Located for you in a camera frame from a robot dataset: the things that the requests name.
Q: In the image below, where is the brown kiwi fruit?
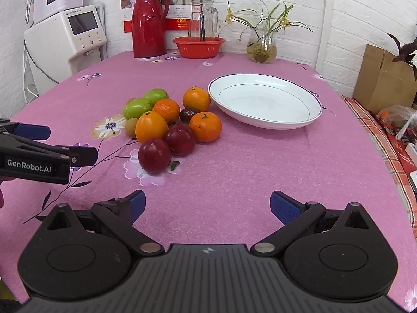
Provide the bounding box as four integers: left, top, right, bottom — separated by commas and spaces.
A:
124, 118, 138, 139

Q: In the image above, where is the red plum front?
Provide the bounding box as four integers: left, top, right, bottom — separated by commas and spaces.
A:
138, 139, 172, 174

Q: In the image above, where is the red plum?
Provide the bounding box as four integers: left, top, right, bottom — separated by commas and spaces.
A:
138, 139, 172, 174
163, 124, 196, 156

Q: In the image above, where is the green apple front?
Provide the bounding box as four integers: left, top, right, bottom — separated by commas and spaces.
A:
123, 98, 152, 120

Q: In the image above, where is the green apple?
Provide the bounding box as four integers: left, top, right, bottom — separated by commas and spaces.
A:
143, 88, 170, 107
123, 98, 152, 120

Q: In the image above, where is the large orange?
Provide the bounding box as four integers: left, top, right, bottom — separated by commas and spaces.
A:
135, 111, 168, 143
182, 86, 211, 112

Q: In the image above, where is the mandarin orange with stem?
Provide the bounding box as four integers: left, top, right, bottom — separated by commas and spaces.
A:
152, 98, 180, 123

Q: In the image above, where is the dark plum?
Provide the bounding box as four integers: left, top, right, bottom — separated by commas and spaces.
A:
180, 107, 200, 124

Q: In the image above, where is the person's left hand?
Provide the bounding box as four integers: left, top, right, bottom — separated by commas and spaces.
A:
0, 176, 14, 209

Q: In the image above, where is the pink floral tablecloth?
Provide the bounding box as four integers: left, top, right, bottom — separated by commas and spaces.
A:
1, 52, 416, 311

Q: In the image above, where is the white water dispenser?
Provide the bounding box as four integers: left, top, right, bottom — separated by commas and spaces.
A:
24, 6, 107, 95

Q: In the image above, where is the plaid red cloth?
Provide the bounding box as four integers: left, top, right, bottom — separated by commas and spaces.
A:
341, 96, 416, 237

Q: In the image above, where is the white oval plate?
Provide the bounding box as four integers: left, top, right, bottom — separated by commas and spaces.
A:
208, 74, 323, 130

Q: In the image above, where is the plastic bag with fruit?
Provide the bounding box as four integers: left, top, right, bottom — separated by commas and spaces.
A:
378, 105, 416, 140

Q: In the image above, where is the brown cardboard box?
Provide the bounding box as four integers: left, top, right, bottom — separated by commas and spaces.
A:
353, 45, 416, 114

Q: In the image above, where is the red plastic basin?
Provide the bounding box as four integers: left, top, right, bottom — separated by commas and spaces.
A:
173, 37, 225, 59

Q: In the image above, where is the red thermos jug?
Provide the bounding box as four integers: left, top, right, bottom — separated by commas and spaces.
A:
132, 0, 170, 59

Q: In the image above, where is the glass vase with plant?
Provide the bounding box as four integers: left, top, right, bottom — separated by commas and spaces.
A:
222, 0, 314, 64

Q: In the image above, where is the glass pitcher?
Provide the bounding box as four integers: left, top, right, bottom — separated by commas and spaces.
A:
188, 0, 218, 42

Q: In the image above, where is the dark red leafy plant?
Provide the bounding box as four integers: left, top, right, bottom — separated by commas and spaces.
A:
387, 33, 417, 81

